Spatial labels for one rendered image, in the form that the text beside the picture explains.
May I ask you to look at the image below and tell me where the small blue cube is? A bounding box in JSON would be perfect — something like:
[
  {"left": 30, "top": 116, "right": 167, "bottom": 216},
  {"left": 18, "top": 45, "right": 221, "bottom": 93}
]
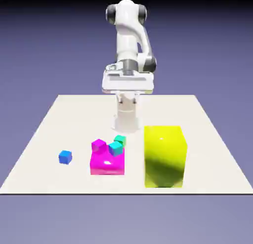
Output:
[{"left": 58, "top": 150, "right": 73, "bottom": 165}]

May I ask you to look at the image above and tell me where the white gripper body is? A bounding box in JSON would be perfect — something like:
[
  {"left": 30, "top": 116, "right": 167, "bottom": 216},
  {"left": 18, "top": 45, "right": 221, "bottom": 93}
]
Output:
[{"left": 101, "top": 69, "right": 155, "bottom": 95}]

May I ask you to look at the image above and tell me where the large yellow box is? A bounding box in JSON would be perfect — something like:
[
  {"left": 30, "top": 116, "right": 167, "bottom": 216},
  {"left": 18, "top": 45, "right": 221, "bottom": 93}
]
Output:
[{"left": 143, "top": 125, "right": 188, "bottom": 189}]

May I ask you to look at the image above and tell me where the small cyan cube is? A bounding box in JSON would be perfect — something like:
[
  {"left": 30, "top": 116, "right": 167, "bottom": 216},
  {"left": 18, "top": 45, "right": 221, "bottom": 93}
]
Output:
[{"left": 108, "top": 141, "right": 125, "bottom": 157}]

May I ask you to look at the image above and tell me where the large magenta box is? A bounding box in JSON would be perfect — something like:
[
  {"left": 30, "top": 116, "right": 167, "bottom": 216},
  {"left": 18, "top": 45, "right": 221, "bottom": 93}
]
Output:
[{"left": 89, "top": 143, "right": 126, "bottom": 176}]

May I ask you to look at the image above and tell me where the small green cube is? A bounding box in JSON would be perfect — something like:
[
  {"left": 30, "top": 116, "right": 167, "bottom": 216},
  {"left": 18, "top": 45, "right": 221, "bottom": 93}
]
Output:
[{"left": 114, "top": 134, "right": 127, "bottom": 147}]

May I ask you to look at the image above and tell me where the small magenta cube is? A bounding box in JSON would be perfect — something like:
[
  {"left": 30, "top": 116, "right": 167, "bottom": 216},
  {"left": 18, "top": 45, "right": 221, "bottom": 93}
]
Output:
[{"left": 91, "top": 138, "right": 107, "bottom": 155}]

